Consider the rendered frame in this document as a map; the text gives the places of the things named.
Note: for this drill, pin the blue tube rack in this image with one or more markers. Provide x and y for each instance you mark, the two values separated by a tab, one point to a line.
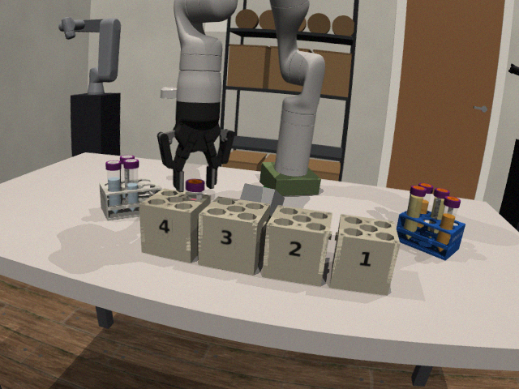
421	242

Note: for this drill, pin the conical tube with pink liquid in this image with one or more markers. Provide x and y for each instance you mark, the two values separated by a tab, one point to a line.
195	189

